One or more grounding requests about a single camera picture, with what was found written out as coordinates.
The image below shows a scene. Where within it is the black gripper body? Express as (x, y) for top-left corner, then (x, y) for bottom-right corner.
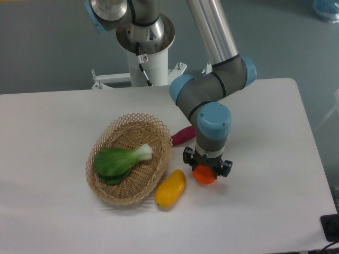
(192, 152), (223, 176)

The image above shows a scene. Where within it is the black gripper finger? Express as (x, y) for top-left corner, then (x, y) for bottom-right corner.
(215, 159), (233, 179)
(182, 147), (197, 171)

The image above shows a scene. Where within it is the orange fruit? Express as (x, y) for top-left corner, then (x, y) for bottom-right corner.
(193, 165), (215, 185)

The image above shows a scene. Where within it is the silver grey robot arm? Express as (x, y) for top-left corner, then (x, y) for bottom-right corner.
(85, 1), (256, 177)

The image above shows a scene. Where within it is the purple sweet potato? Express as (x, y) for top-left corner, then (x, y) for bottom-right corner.
(172, 126), (197, 146)

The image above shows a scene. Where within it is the yellow mango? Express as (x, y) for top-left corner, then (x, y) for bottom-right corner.
(155, 169), (186, 208)

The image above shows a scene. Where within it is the woven wicker basket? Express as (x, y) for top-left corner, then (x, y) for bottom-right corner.
(86, 113), (172, 205)

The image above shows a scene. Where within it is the green bok choy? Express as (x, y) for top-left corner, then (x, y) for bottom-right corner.
(93, 143), (153, 185)

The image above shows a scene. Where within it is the black device at table edge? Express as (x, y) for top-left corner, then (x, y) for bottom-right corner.
(320, 214), (338, 242)

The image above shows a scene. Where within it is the blue object in background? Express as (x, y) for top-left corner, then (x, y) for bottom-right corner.
(313, 0), (338, 23)

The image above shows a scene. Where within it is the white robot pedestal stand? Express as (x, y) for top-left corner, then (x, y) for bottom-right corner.
(91, 39), (188, 89)

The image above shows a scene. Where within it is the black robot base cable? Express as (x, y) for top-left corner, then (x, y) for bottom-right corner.
(135, 42), (154, 87)

